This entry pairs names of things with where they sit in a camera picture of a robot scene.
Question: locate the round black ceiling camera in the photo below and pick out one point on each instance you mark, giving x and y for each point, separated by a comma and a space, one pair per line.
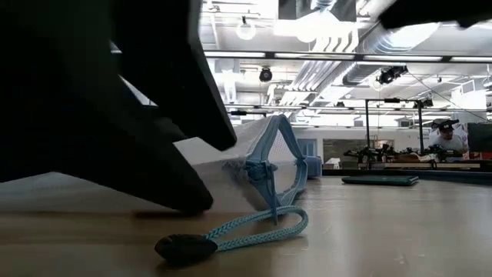
265, 74

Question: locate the person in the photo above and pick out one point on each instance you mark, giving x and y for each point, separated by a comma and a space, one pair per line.
447, 142

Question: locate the overhead light bar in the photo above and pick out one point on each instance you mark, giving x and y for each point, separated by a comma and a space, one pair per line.
307, 55

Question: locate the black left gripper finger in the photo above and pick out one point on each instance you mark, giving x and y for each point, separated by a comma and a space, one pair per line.
173, 57
77, 115

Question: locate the clear blue-trimmed zip pouch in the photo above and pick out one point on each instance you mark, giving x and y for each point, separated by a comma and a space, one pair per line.
230, 173

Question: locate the black monitor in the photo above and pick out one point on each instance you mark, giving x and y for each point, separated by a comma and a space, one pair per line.
480, 136

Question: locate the black ceiling spotlight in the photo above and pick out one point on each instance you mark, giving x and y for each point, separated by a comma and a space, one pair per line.
392, 74

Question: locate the round white pendant lamp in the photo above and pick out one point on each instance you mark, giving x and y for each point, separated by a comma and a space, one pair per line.
246, 31

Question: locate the background robot workstation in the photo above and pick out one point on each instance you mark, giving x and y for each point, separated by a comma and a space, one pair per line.
403, 165

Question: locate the silver ventilation duct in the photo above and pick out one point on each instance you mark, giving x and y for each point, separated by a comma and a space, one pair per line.
357, 73

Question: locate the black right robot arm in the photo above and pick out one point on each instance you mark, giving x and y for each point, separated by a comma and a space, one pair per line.
423, 13

